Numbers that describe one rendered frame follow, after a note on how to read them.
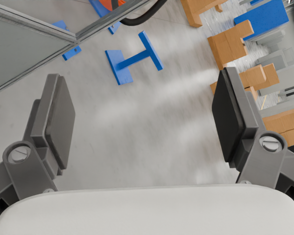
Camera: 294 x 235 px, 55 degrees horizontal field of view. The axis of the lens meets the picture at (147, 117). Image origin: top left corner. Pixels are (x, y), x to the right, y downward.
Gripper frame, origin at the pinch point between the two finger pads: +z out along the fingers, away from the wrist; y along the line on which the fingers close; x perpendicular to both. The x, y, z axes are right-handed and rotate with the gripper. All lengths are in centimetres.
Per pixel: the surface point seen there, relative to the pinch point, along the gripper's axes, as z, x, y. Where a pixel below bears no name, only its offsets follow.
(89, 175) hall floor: 119, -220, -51
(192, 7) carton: 673, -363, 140
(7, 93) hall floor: 146, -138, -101
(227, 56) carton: 674, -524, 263
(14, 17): 92, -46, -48
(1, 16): 90, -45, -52
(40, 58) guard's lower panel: 110, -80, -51
